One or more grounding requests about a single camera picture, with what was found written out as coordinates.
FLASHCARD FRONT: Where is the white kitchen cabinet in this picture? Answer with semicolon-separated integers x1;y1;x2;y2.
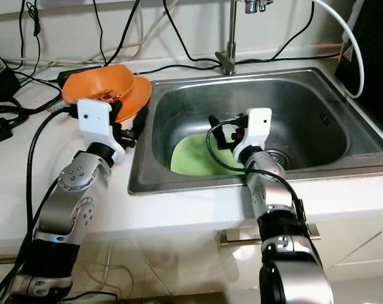
0;212;383;304

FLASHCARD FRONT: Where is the green plate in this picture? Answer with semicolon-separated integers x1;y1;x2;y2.
171;133;246;177

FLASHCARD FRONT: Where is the metal sink drain strainer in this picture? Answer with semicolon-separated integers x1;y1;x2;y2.
264;149;292;169

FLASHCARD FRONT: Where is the stainless steel sink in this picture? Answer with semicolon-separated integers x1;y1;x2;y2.
128;66;383;194

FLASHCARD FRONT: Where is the chrome faucet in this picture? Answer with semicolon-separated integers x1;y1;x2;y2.
214;0;275;75

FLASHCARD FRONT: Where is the black battery charger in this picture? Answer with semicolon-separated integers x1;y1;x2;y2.
0;54;21;99

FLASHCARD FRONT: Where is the black appliance with warning label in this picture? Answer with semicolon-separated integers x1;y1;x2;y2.
334;0;383;140

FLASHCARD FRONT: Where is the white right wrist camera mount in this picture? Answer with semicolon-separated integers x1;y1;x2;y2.
233;108;273;162

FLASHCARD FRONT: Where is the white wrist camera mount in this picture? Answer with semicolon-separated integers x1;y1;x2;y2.
233;108;273;162
76;98;126;162

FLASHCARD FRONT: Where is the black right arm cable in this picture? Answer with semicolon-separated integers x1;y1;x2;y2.
205;118;308;225

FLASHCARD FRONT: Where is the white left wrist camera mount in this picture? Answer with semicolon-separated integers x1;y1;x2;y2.
76;98;126;162

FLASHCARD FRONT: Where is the black power cable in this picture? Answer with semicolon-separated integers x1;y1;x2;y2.
105;0;143;67
93;0;107;67
162;0;341;67
242;0;318;64

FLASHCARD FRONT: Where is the black cable with knot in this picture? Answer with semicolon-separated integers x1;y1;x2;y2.
25;0;41;70

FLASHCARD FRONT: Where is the white hose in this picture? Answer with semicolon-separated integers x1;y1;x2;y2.
312;0;365;99

